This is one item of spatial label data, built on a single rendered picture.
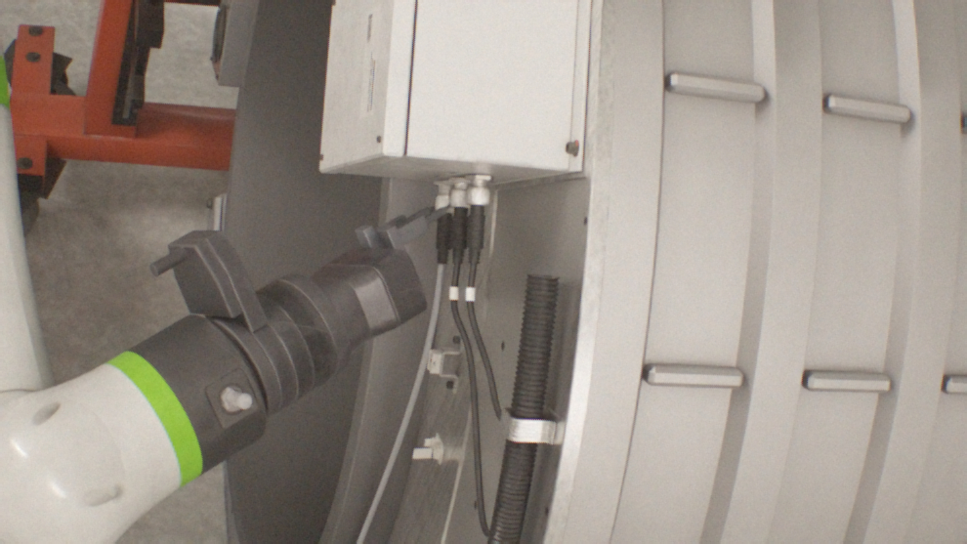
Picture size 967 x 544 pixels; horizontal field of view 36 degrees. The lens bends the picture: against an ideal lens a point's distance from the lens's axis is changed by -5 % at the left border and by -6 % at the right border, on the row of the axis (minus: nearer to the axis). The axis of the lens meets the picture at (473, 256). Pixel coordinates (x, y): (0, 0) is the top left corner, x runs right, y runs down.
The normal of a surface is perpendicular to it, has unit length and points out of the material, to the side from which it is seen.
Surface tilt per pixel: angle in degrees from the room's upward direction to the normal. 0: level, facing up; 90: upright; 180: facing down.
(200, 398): 36
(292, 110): 63
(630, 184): 44
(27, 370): 28
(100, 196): 0
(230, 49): 68
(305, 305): 9
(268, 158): 54
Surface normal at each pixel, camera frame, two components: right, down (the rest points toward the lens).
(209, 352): 0.22, -0.58
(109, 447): 0.60, -0.31
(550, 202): -0.95, -0.07
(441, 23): 0.30, 0.00
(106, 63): 0.16, 0.73
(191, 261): -0.72, 0.44
